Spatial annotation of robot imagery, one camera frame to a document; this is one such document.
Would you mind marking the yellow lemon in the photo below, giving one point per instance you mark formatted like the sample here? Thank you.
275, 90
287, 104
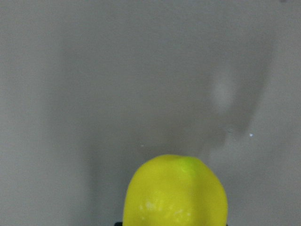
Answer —
175, 190

